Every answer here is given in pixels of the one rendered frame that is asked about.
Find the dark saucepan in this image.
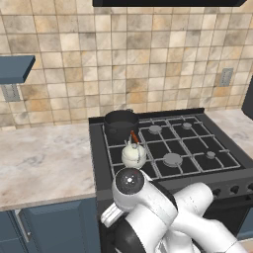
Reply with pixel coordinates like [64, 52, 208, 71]
[103, 109, 140, 145]

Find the black gas stove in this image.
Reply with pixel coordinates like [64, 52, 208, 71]
[87, 107, 253, 253]

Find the grey cupboard handle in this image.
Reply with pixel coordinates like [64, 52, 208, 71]
[14, 210, 33, 243]

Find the blue wall shelf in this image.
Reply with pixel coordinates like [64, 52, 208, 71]
[0, 54, 37, 85]

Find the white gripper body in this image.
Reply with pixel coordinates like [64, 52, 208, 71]
[99, 202, 127, 228]

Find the blue cupboard door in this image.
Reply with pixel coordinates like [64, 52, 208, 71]
[0, 211, 22, 253]
[20, 197, 101, 253]

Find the grey wall socket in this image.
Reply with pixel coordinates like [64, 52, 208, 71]
[219, 67, 234, 88]
[1, 83, 22, 103]

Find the black range hood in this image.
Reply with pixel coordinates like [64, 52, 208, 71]
[92, 0, 248, 8]

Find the white kettle with red handle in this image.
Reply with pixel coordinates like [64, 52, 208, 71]
[121, 129, 148, 170]

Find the dark appliance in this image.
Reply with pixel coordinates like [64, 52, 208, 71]
[241, 74, 253, 122]

